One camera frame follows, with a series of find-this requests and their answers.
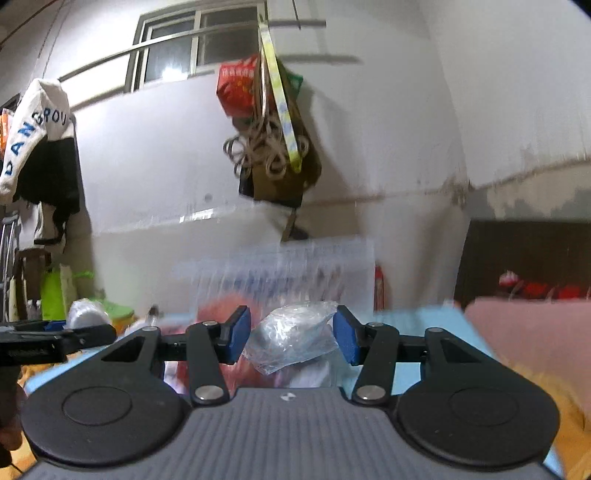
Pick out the white jacket with blue letters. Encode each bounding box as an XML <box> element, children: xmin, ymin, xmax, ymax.
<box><xmin>0</xmin><ymin>78</ymin><xmax>71</xmax><ymax>206</ymax></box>

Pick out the green shopping bag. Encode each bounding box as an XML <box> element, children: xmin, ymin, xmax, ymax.
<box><xmin>41</xmin><ymin>265</ymin><xmax>95</xmax><ymax>321</ymax></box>

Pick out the metal rack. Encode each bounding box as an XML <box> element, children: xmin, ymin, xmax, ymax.
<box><xmin>0</xmin><ymin>210</ymin><xmax>21</xmax><ymax>321</ymax></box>

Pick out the dark wooden headboard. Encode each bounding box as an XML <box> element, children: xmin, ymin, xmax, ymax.
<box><xmin>454</xmin><ymin>219</ymin><xmax>591</xmax><ymax>308</ymax></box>

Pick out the red bottle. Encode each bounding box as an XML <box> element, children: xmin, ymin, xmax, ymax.
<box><xmin>373</xmin><ymin>264</ymin><xmax>387</xmax><ymax>311</ymax></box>

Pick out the yellow blanket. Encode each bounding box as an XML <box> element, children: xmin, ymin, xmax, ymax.
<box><xmin>505</xmin><ymin>362</ymin><xmax>591</xmax><ymax>480</ymax></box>

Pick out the red hanging bag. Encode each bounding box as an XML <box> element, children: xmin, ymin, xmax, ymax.
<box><xmin>216</xmin><ymin>54</ymin><xmax>266</xmax><ymax>118</ymax></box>

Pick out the black and white garment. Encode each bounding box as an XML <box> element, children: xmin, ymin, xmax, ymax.
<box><xmin>13</xmin><ymin>122</ymin><xmax>81</xmax><ymax>252</ymax></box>

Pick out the metal clothes rail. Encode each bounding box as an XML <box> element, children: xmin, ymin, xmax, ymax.
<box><xmin>59</xmin><ymin>18</ymin><xmax>363</xmax><ymax>83</ymax></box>

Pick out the white plastic bag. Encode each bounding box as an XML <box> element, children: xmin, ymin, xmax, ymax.
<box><xmin>67</xmin><ymin>298</ymin><xmax>112</xmax><ymax>329</ymax></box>

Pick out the window with metal frame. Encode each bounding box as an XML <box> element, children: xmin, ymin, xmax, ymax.
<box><xmin>124</xmin><ymin>0</ymin><xmax>271</xmax><ymax>94</ymax></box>

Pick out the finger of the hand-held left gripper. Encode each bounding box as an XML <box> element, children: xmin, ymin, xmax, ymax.
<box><xmin>0</xmin><ymin>320</ymin><xmax>66</xmax><ymax>334</ymax></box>
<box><xmin>59</xmin><ymin>324</ymin><xmax>117</xmax><ymax>357</ymax></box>

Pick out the green plastic container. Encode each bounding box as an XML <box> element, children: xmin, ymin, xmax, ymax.
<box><xmin>92</xmin><ymin>300</ymin><xmax>136</xmax><ymax>335</ymax></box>

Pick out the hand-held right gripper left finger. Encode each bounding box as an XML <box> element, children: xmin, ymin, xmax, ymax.
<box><xmin>99</xmin><ymin>305</ymin><xmax>252</xmax><ymax>407</ymax></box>

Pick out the yellow-green patterned strap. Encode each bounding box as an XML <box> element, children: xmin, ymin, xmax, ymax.
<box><xmin>257</xmin><ymin>14</ymin><xmax>303</xmax><ymax>174</ymax></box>

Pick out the red cloth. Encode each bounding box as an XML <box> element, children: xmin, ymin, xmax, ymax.
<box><xmin>499</xmin><ymin>271</ymin><xmax>588</xmax><ymax>302</ymax></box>

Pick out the brown hanging bag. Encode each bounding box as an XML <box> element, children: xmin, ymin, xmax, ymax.
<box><xmin>238</xmin><ymin>65</ymin><xmax>322</xmax><ymax>208</ymax></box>

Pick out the coiled beige rope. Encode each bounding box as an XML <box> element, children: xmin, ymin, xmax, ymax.
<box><xmin>223</xmin><ymin>111</ymin><xmax>311</xmax><ymax>182</ymax></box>

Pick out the pink blanket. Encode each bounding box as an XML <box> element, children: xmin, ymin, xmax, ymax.
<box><xmin>463</xmin><ymin>296</ymin><xmax>591</xmax><ymax>404</ymax></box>

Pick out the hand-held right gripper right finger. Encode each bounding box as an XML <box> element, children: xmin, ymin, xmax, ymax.
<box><xmin>332</xmin><ymin>305</ymin><xmax>497</xmax><ymax>407</ymax></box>

